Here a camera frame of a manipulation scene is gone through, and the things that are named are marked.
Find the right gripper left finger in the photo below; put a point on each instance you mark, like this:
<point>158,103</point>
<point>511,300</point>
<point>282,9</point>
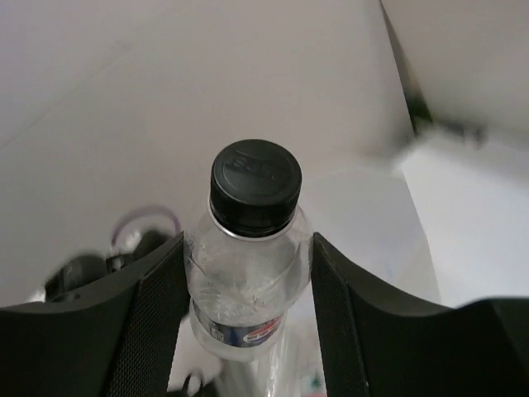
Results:
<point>113,337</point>

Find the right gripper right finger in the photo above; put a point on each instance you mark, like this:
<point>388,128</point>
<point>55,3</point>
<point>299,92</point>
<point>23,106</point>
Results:
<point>377,340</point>

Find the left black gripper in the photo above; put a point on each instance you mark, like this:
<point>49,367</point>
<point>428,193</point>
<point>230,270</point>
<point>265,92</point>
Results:
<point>89,267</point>

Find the clear bottle black cap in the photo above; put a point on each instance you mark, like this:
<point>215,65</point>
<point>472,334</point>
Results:
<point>248,259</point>

